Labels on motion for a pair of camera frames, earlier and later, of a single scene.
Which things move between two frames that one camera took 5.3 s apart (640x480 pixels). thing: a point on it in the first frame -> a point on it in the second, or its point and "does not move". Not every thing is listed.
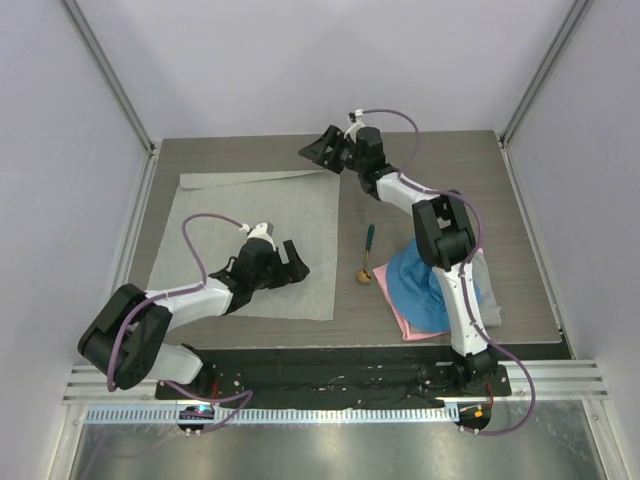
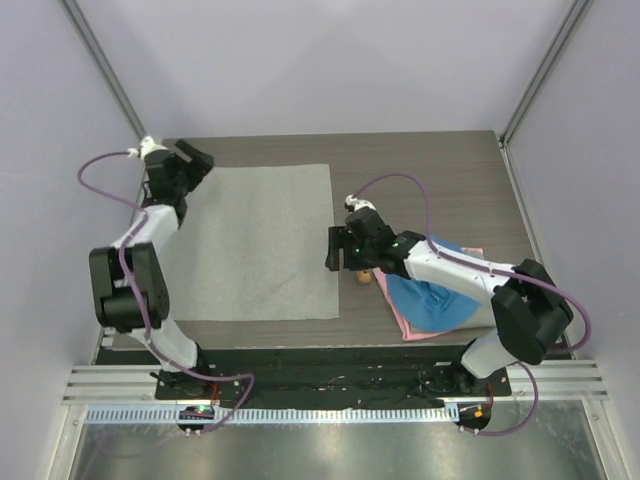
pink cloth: (409, 332) does not move
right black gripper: (332, 138) -> (340, 237)
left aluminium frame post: (82, 26) does not move
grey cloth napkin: (302, 207) does not move
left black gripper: (288, 273) -> (199, 166)
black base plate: (335, 376) does not move
